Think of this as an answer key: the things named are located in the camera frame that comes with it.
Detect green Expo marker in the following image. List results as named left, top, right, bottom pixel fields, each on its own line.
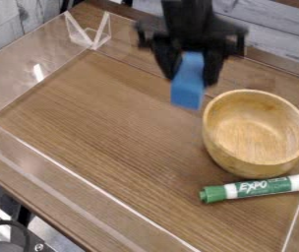
left=198, top=174, right=299, bottom=204

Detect black cable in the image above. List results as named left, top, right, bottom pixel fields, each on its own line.
left=0, top=220, right=29, bottom=252

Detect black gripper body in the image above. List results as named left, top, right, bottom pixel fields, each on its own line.
left=132, top=0, right=249, bottom=57

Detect clear acrylic corner bracket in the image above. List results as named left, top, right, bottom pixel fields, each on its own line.
left=63, top=12, right=111, bottom=50

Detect clear acrylic tray wall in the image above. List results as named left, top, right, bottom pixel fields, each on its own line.
left=0, top=127, right=200, bottom=252

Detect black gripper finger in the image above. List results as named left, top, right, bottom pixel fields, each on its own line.
left=152, top=39, right=182, bottom=80
left=202, top=48, right=225, bottom=86

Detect blue rectangular block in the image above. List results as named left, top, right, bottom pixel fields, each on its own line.
left=170, top=52, right=204, bottom=110

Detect brown wooden bowl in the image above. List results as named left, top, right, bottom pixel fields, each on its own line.
left=201, top=90, right=299, bottom=178

